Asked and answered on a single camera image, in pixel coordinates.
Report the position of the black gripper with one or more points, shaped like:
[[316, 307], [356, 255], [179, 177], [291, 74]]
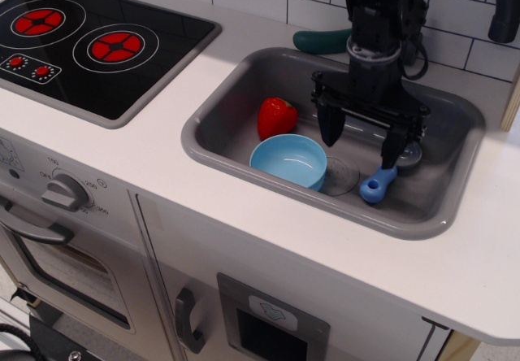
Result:
[[371, 90]]

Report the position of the blue handled grey spoon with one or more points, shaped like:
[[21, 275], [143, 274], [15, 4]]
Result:
[[374, 187]]

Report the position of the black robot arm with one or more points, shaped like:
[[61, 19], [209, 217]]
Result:
[[378, 23]]

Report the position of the light blue bowl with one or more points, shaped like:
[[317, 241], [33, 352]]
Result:
[[291, 157]]

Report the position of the grey toy sink basin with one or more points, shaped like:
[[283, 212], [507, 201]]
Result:
[[420, 203]]

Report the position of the red toy strawberry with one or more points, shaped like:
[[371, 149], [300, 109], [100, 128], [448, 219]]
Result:
[[275, 117]]

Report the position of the dark green toy cucumber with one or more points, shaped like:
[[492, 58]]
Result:
[[322, 42]]

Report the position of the dark grey toy faucet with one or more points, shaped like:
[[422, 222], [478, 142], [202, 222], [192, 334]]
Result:
[[480, 36]]

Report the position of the grey dispenser panel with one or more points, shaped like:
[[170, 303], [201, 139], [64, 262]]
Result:
[[265, 328]]

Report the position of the black toy stove top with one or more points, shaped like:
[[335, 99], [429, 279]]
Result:
[[102, 61]]

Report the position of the grey oven knob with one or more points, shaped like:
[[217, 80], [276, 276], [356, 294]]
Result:
[[65, 192]]

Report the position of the toy oven door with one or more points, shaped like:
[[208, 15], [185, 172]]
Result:
[[98, 279]]

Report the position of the grey cabinet door handle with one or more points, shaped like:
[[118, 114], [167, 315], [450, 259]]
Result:
[[191, 339]]

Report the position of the grey oven door handle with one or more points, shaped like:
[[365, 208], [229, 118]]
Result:
[[54, 234]]

